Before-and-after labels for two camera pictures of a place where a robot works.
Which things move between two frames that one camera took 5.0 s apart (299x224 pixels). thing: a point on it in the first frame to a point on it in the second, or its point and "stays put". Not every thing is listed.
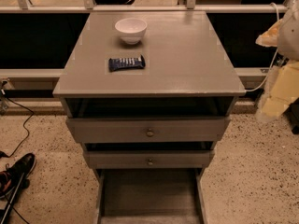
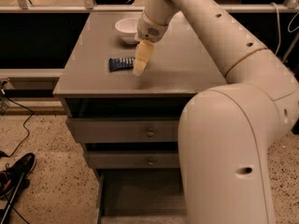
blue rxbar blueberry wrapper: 126,63 stays put
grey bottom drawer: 151,196 stays put
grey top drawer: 148,129 stays put
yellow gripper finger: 270,37 to 147,29
